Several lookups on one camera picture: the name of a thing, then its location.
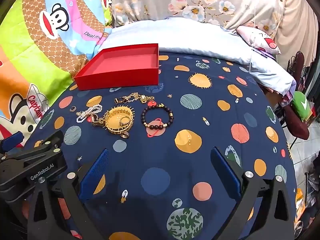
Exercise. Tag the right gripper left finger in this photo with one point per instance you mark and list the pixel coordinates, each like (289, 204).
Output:
(46, 220)

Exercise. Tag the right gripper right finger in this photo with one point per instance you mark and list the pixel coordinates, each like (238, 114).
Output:
(274, 218)

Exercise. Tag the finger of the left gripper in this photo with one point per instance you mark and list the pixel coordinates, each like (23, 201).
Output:
(11, 142)

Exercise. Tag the small gold hoop earring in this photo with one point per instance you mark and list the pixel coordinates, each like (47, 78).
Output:
(72, 108)

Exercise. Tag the dark red chair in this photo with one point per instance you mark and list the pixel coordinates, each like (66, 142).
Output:
(295, 126)

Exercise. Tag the colourful monkey cartoon blanket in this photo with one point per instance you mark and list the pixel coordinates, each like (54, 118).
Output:
(44, 44)

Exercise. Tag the green cushion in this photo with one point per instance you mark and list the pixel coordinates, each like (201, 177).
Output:
(301, 105)

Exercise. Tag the navy planet print bedsheet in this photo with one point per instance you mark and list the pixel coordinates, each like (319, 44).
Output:
(159, 182)

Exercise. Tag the red shallow tray box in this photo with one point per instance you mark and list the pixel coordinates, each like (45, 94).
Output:
(124, 66)

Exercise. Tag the pink cartoon pillow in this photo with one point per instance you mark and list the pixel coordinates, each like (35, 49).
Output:
(258, 39)

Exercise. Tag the light blue quilt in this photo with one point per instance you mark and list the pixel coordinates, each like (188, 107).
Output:
(185, 36)

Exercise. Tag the grey floral pillow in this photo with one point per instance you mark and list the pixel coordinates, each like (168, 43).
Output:
(263, 14)

